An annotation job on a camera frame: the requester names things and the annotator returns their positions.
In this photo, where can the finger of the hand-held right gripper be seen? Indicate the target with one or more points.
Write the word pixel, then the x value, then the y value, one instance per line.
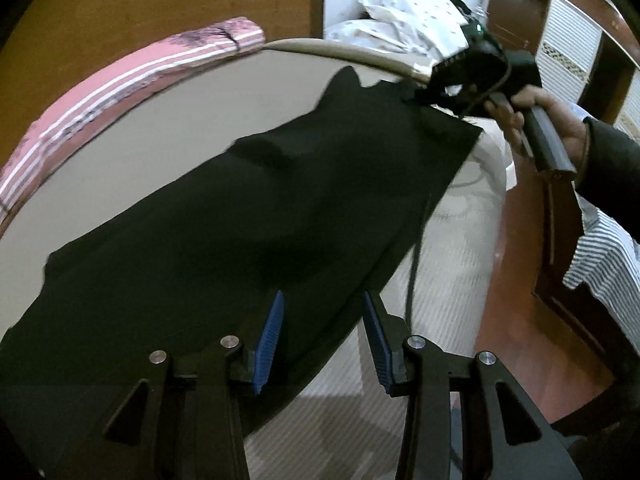
pixel 450 67
pixel 430 96

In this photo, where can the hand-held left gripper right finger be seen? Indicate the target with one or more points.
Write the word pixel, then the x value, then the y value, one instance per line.
pixel 377 345

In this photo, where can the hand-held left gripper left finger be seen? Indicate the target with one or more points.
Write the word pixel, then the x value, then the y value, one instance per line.
pixel 267 345

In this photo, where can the black pants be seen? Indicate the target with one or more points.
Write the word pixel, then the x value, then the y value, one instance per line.
pixel 225 220

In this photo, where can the person's right forearm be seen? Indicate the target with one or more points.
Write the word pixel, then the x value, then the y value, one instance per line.
pixel 612 160

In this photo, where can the person's right hand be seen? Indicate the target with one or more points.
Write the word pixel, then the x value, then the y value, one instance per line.
pixel 560 110

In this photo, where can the dark wooden door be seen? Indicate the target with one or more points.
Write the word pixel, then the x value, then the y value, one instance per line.
pixel 517 5

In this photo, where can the white dotted pillow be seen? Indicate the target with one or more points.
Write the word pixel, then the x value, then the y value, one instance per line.
pixel 425 5
pixel 370 35

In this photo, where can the person's striped shirt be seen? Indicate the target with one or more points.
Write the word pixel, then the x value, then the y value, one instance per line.
pixel 607 260

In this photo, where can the bed with light woven cover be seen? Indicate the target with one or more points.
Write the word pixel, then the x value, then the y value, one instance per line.
pixel 125 160

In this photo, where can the person's leg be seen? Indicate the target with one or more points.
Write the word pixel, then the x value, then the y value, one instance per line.
pixel 600 435

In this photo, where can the wooden headboard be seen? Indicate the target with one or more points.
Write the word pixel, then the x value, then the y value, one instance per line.
pixel 125 5

